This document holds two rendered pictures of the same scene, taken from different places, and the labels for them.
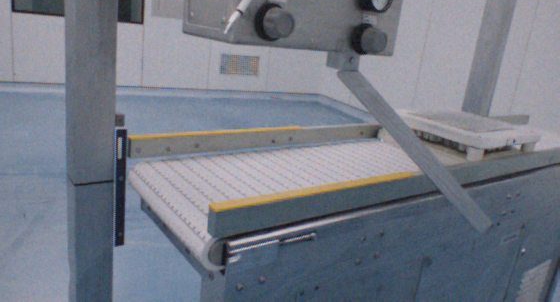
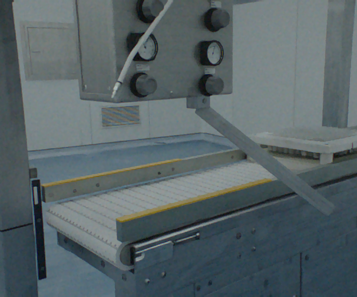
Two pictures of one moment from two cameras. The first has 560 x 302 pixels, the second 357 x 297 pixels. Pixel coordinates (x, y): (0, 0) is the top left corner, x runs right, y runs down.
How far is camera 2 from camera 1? 21 cm
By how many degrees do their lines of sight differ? 5
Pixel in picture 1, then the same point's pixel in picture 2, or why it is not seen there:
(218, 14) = (105, 84)
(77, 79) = not seen: outside the picture
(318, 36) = (175, 88)
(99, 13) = (7, 91)
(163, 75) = (46, 137)
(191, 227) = (104, 241)
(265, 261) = (163, 258)
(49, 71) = not seen: outside the picture
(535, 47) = not seen: outside the picture
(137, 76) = not seen: hidden behind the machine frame
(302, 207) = (185, 213)
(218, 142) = (114, 180)
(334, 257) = (218, 252)
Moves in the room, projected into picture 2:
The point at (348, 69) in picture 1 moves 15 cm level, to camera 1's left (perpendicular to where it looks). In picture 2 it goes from (202, 107) to (111, 109)
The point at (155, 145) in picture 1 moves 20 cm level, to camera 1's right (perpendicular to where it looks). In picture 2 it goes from (64, 189) to (166, 185)
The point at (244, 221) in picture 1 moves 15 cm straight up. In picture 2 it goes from (143, 227) to (139, 129)
